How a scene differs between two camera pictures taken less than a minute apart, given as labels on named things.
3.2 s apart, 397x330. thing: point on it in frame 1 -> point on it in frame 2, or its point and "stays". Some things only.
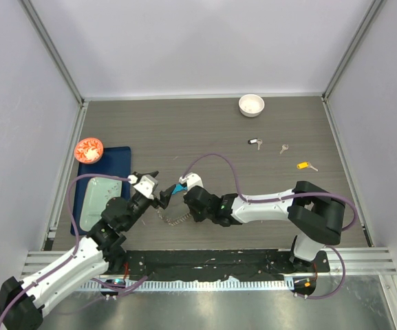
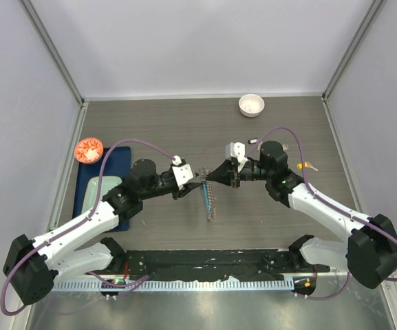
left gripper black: (164, 198) -> (187, 188)
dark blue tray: (115, 162) stays
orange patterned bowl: (89, 150) stays
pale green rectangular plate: (98, 192) stays
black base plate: (169, 265) stays
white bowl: (251, 105) stays
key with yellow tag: (305, 165) stays
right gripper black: (197, 217) -> (227, 173)
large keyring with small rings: (178, 187) -> (208, 194)
